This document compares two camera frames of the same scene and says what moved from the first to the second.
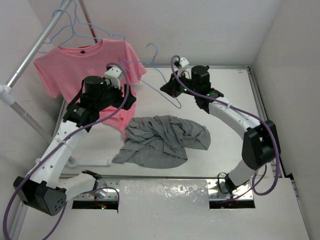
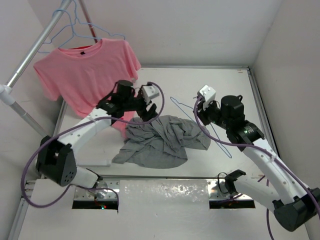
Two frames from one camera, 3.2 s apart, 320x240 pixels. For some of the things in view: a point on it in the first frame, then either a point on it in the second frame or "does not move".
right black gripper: [170, 88] -> [202, 112]
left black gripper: [118, 92] -> [144, 114]
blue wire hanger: [179, 107] -> [219, 145]
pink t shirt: [61, 70] does not move
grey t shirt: [157, 142] does not move
